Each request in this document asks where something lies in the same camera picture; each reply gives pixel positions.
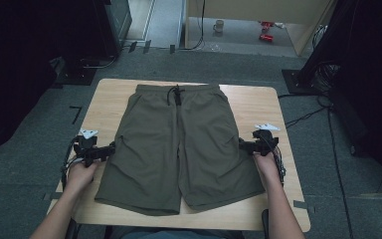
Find left hand-held gripper black cable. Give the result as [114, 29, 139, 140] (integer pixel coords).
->
[61, 136, 82, 191]

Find black angled floor tape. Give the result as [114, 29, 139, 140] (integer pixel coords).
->
[69, 105, 84, 125]

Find black stand base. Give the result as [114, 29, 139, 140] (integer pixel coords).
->
[53, 55, 117, 88]
[281, 68, 316, 97]

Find grey tape strip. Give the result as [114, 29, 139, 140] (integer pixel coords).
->
[292, 199, 316, 214]
[42, 191, 63, 201]

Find person's left hand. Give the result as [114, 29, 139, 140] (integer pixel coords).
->
[65, 159, 99, 195]

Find dark cabinet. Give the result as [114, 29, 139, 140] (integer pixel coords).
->
[91, 0, 134, 58]

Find olive green shorts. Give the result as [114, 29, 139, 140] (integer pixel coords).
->
[95, 83, 267, 217]

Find beige mug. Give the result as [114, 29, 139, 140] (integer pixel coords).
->
[212, 19, 225, 34]

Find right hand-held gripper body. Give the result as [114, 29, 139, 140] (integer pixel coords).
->
[251, 122, 282, 157]

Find black hanging cable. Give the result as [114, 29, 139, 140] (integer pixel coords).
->
[178, 0, 207, 52]

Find black cable bundle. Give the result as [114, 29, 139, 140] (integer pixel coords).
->
[310, 60, 342, 98]

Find person's blue-grey shirt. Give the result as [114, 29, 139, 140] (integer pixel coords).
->
[107, 226, 247, 239]

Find red toy car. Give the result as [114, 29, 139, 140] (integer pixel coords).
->
[259, 33, 276, 44]

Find person's right hand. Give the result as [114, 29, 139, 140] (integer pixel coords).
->
[252, 150, 283, 187]

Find hand-held gripper black cable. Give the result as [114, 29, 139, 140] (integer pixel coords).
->
[270, 141, 287, 185]
[61, 136, 82, 191]

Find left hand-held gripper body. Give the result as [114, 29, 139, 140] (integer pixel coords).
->
[73, 127, 111, 168]

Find black curtain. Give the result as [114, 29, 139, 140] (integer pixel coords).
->
[297, 0, 382, 195]
[0, 0, 113, 161]

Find long black floor cable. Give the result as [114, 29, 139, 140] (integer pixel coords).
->
[325, 108, 356, 239]

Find right hand-held gripper black cable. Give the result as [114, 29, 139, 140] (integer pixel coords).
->
[270, 141, 287, 185]

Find beige wooden partition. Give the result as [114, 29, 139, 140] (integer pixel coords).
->
[184, 0, 338, 58]

